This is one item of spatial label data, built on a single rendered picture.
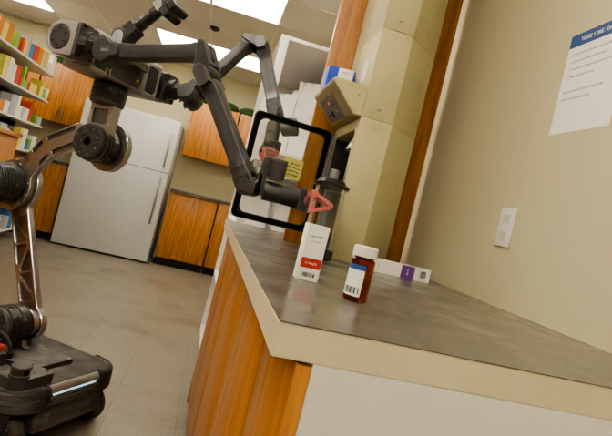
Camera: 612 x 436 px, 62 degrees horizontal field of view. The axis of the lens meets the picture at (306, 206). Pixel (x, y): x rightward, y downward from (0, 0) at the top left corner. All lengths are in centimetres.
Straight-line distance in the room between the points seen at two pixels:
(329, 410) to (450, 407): 14
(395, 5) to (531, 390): 136
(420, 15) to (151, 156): 507
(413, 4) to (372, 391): 142
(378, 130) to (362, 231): 33
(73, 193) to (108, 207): 44
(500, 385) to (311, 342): 24
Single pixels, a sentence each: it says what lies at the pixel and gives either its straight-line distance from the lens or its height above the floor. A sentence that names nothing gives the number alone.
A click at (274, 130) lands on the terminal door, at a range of 189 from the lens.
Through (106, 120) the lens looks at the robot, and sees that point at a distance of 216.
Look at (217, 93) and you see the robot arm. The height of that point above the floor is 135.
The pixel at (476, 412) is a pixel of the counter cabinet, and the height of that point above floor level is 88.
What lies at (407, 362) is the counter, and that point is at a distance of 61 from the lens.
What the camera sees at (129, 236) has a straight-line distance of 655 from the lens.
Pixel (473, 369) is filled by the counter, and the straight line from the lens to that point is 65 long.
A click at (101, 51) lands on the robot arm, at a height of 142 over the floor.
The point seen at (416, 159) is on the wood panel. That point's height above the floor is 138.
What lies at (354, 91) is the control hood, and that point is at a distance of 167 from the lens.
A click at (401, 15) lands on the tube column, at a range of 179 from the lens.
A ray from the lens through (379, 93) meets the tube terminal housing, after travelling 170.
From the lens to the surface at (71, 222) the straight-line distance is 668.
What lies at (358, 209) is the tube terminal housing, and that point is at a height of 111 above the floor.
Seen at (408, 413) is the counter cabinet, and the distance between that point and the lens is 63.
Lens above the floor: 106
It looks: 1 degrees up
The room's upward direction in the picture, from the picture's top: 14 degrees clockwise
